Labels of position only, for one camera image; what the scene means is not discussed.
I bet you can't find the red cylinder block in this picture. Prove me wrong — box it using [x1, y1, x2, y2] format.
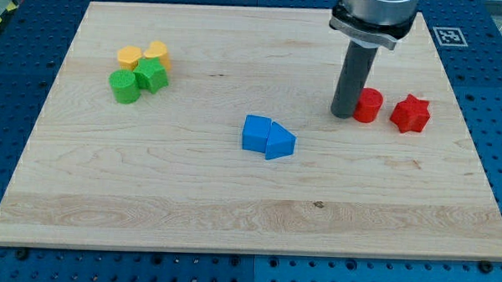
[352, 88, 383, 123]

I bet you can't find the light wooden board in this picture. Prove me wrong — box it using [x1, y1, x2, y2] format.
[0, 2, 502, 261]

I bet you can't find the white fiducial marker tag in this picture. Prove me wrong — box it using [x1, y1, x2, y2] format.
[433, 27, 468, 47]

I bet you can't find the blue cube block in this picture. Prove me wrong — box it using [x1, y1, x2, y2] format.
[242, 115, 272, 153]

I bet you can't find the green star block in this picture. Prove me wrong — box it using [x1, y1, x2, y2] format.
[134, 58, 168, 94]

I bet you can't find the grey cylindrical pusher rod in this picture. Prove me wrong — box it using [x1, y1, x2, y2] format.
[330, 42, 378, 119]

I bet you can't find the yellow hexagon block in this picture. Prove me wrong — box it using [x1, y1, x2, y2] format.
[116, 45, 143, 70]

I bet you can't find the red star block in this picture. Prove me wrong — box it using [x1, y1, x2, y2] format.
[390, 94, 430, 133]

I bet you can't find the blue triangular prism block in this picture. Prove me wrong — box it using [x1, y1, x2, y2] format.
[264, 121, 296, 160]

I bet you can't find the yellow heart block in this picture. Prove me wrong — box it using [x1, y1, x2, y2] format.
[144, 40, 172, 70]

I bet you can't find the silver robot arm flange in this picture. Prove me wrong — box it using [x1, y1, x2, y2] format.
[329, 0, 419, 49]

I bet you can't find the green cylinder block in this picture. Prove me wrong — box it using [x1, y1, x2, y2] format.
[108, 69, 141, 104]

